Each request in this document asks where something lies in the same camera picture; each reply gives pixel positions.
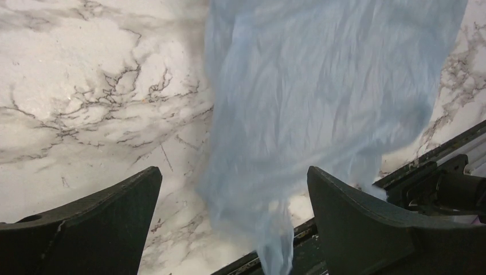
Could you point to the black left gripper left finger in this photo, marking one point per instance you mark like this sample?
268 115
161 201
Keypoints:
102 233

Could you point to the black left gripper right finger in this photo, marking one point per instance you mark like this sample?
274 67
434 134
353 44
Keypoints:
362 234

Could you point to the light blue trash bag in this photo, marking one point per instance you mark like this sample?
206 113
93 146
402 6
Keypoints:
333 84

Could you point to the black metal mounting rail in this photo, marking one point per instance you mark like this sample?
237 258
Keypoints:
442 182

